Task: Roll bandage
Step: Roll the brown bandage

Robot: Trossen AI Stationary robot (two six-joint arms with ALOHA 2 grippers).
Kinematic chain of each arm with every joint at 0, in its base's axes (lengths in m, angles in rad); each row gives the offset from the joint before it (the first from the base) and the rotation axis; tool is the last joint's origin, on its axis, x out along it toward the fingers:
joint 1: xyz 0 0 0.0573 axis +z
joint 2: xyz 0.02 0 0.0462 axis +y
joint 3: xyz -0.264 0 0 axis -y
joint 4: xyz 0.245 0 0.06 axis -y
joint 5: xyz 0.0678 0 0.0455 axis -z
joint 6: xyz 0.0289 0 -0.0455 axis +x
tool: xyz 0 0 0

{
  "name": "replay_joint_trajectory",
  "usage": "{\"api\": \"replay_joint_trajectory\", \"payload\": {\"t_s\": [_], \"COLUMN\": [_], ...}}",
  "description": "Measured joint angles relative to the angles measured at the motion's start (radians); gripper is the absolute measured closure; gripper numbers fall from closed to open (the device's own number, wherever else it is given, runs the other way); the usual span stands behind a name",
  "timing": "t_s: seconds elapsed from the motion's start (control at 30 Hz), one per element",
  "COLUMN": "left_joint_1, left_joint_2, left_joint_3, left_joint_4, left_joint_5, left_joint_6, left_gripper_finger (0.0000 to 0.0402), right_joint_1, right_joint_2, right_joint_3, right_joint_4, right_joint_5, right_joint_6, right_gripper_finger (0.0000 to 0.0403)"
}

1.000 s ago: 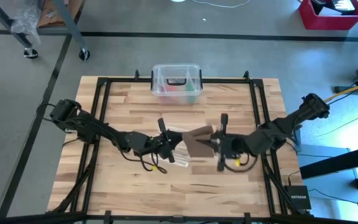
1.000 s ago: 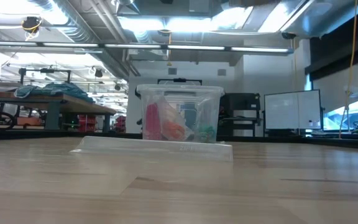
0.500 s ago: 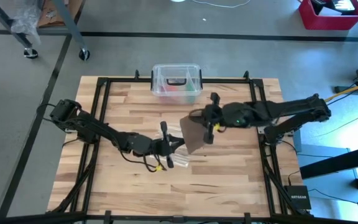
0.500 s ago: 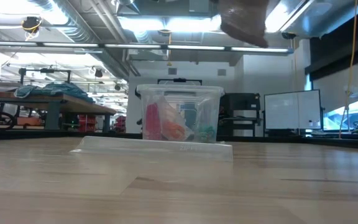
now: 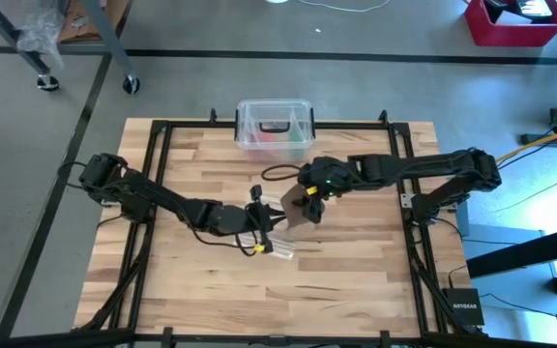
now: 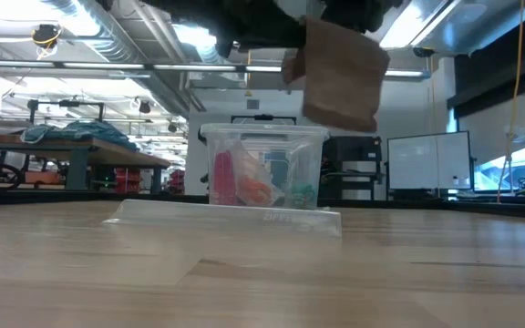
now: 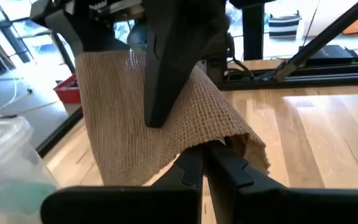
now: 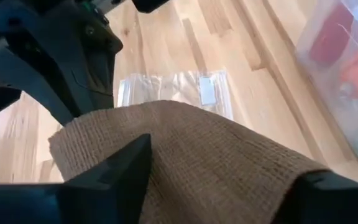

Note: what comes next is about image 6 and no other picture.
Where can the clear plastic storage bin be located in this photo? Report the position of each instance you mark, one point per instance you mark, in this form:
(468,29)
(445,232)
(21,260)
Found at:
(267,168)

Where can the clear zip bag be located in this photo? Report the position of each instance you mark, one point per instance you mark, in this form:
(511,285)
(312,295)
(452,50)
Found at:
(226,218)

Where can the orange bandage roll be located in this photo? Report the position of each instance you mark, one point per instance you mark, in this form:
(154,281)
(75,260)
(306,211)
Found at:
(255,189)

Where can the black gantry bar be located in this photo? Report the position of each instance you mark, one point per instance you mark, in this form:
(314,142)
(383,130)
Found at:
(262,118)

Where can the long ceiling light strip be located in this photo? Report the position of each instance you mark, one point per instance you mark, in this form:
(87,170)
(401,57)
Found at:
(153,67)

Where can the whiteboard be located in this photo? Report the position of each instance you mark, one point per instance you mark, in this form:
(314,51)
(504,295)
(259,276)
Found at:
(426,159)

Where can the red storage drawers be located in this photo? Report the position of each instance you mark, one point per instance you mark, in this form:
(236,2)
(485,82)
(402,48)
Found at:
(177,180)
(126,180)

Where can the wooden workbench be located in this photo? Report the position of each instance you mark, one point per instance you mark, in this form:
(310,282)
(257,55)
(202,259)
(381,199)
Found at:
(107,157)

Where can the blue cloth pile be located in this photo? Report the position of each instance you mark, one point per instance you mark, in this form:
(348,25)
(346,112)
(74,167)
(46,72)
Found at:
(80,132)

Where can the black camera gantry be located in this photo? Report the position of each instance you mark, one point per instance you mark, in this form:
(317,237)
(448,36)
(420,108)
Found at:
(66,104)

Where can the black metal table frame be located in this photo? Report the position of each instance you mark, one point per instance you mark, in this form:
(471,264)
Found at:
(62,197)

